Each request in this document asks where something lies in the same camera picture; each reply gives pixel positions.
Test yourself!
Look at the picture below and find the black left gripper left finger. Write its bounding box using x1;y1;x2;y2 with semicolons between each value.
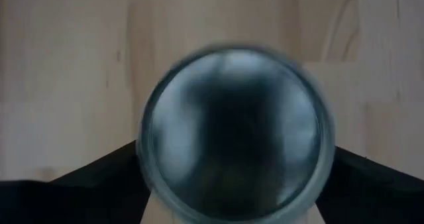
0;140;152;224

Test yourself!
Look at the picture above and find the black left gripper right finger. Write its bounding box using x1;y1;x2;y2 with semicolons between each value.
316;146;424;224

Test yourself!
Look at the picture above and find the beige label tin can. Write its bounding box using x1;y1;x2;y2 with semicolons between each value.
136;44;336;224

